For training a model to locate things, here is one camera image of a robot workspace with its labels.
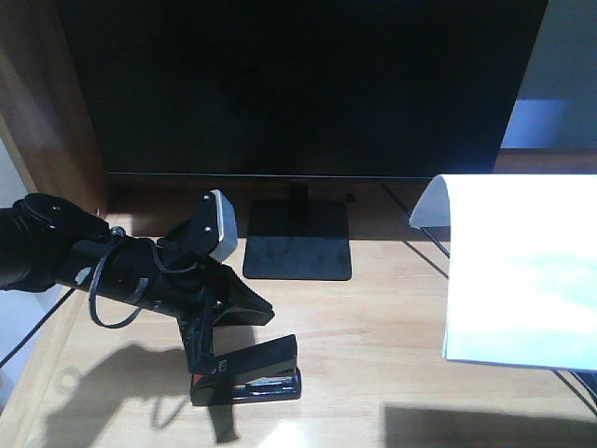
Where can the black monitor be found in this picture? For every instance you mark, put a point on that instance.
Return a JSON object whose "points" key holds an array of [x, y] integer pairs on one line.
{"points": [[300, 90]]}

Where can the white paper sheets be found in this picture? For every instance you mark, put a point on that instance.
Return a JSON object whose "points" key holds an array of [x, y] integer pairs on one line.
{"points": [[522, 272]]}

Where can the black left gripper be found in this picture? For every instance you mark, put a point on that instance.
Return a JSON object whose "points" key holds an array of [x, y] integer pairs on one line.
{"points": [[200, 294]]}

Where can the black stapler orange label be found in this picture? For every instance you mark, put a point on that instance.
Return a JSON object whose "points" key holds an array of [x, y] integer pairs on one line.
{"points": [[259, 373]]}

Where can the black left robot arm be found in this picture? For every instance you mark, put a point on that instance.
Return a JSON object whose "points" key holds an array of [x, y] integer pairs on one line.
{"points": [[46, 240]]}

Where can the wooden desk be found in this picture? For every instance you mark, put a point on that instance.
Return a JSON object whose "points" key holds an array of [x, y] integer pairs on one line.
{"points": [[76, 74]]}

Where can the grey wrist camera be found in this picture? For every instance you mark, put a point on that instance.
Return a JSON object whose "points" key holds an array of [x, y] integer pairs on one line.
{"points": [[214, 230]]}

